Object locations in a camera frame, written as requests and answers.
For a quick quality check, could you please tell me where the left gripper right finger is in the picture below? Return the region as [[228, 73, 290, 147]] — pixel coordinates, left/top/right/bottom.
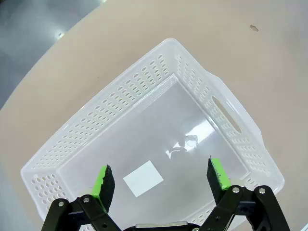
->
[[199, 155, 291, 231]]

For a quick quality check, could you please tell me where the white perforated plastic basket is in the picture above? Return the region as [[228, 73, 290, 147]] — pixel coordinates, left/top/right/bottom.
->
[[20, 38, 285, 231]]

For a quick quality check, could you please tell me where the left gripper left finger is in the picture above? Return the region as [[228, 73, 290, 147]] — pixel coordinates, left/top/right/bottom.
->
[[41, 164, 122, 231]]

